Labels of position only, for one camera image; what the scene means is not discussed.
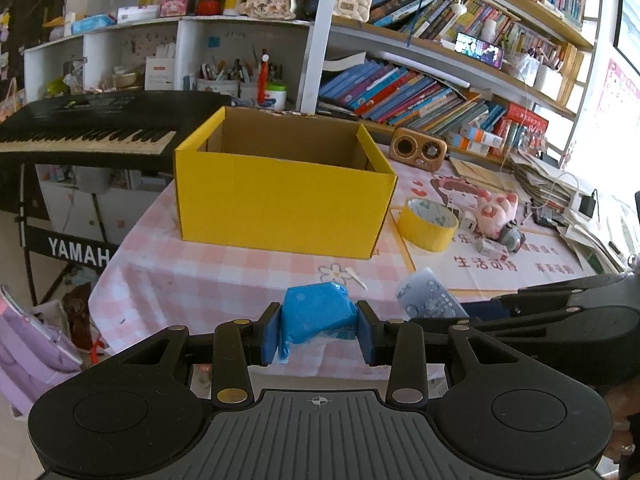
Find orange white medicine box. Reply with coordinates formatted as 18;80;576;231
460;126;504;147
447;135;491;156

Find grey toy car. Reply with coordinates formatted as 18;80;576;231
500;222;527;252

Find pile of loose papers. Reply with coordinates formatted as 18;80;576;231
510;150;640;273

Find blue wet wipes pack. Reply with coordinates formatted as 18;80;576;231
70;14;119;36

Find black keyboard stand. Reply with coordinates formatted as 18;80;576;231
15;160;121;307

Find wooden retro radio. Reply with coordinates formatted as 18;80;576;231
391;127;447;169

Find red book set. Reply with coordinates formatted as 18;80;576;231
500;102;549;151

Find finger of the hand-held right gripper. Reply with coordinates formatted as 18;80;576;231
409;310;571;361
492;277;573;313

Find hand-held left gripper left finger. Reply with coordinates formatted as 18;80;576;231
121;303;283;408

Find white pen holders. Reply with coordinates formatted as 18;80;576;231
505;35;567;102

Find wall poster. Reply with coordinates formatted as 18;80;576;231
590;57;640;171

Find yellow cardboard box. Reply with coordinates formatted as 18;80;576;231
173;106;398;261

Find smartphone with lit screen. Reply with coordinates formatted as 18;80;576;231
455;31;505;68

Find red white stick toy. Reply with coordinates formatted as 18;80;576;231
256;49;271;109

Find long row of leaning books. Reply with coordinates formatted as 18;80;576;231
317;57;508;128

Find cups of pens and brushes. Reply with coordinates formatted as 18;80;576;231
196;57;258;106

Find brown paper envelopes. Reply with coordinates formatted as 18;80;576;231
450;155;517;184

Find pale blue remote control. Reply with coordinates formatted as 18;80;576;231
396;267;471;320

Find white frame bookshelf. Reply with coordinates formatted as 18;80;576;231
299;0;606;171

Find small white printed box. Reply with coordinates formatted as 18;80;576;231
475;237;504;259

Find row of books beside handbag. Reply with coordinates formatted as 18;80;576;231
367;0;518;43

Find blue tissue packet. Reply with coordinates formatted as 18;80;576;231
281;282;362;362

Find clear packet of colourful trinkets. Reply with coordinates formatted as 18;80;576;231
510;121;547;157

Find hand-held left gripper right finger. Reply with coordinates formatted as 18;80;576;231
356;301;531;406

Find white carton with red label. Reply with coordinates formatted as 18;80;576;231
145;57;177;92

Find black electronic keyboard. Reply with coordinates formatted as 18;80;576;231
0;91;233;167

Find white tub with green lid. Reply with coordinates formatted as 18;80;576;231
263;82;289;110

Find pink plush toy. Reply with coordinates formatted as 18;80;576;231
475;192;521;239

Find yellow tape roll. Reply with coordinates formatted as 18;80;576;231
397;198;460;252

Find white cubby shelf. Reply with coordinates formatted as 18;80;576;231
22;15;316;111

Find pink checked cloth desktop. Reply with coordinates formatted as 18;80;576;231
89;142;640;381

